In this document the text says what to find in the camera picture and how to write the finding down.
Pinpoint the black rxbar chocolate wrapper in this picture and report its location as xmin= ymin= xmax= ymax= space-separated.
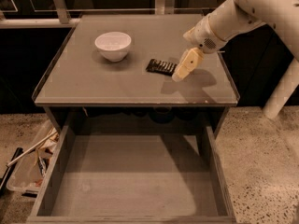
xmin=146 ymin=59 xmax=178 ymax=77

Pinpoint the white diagonal post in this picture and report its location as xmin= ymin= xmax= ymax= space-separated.
xmin=263 ymin=58 xmax=299 ymax=119

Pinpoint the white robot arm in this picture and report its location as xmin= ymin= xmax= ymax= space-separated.
xmin=172 ymin=0 xmax=299 ymax=82

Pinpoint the grey cabinet with glass top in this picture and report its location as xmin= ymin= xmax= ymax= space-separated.
xmin=33 ymin=14 xmax=239 ymax=129

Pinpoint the metal railing frame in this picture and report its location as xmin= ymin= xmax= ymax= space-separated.
xmin=0 ymin=0 xmax=224 ymax=29

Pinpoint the clear plastic bin with clutter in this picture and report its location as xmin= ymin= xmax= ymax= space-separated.
xmin=7 ymin=120 xmax=59 ymax=194

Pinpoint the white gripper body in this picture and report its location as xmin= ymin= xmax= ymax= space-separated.
xmin=191 ymin=15 xmax=227 ymax=54

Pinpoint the white ceramic bowl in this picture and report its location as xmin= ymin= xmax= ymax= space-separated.
xmin=94 ymin=32 xmax=132 ymax=62

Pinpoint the open grey top drawer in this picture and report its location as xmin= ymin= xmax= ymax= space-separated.
xmin=27 ymin=126 xmax=236 ymax=224

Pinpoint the black flat object on floor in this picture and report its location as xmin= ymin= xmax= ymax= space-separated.
xmin=0 ymin=147 xmax=23 ymax=196

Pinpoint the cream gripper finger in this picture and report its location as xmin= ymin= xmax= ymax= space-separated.
xmin=183 ymin=27 xmax=198 ymax=43
xmin=172 ymin=48 xmax=204 ymax=82

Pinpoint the white stick in bin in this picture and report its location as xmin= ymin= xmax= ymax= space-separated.
xmin=6 ymin=131 xmax=58 ymax=168

